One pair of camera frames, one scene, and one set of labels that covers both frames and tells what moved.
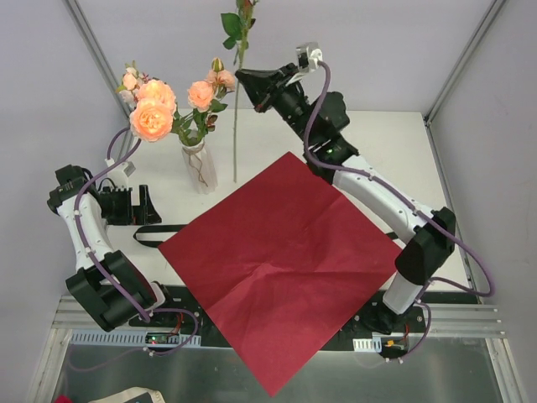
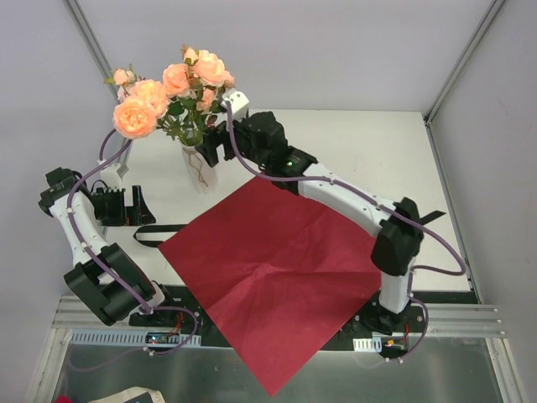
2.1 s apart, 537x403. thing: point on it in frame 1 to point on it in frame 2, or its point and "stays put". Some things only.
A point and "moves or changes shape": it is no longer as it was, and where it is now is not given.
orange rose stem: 154,117 moves or changes shape
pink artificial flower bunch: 237,29 to 206,75
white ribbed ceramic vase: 200,170 stays put
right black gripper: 273,89 to 229,143
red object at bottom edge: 62,399 stays put
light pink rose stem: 130,80 moves or changes shape
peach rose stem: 204,96 to 183,116
